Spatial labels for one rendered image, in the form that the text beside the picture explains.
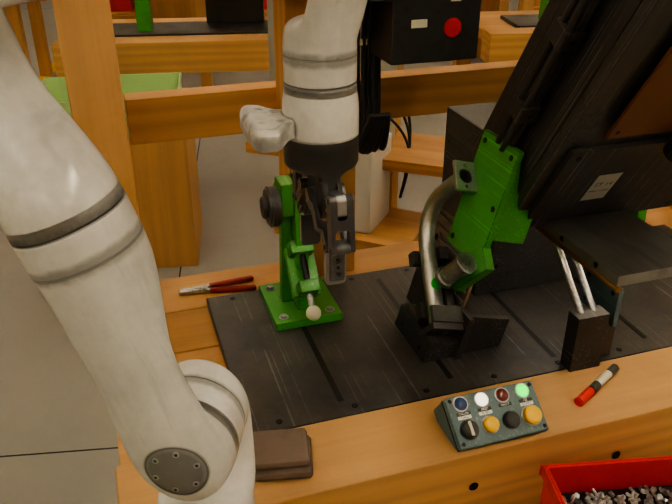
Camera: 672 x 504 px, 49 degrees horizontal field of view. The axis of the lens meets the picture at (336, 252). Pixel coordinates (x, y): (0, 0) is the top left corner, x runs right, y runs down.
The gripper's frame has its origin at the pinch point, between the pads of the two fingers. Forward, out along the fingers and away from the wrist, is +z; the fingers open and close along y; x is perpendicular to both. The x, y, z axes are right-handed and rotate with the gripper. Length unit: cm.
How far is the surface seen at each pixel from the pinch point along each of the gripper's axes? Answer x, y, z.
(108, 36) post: 18, 66, -11
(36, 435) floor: 57, 140, 130
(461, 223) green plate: -36, 37, 18
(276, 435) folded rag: 2.9, 14.7, 36.9
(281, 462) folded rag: 3.5, 9.4, 37.1
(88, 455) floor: 41, 125, 130
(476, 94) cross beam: -57, 75, 8
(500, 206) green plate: -38.3, 28.2, 11.7
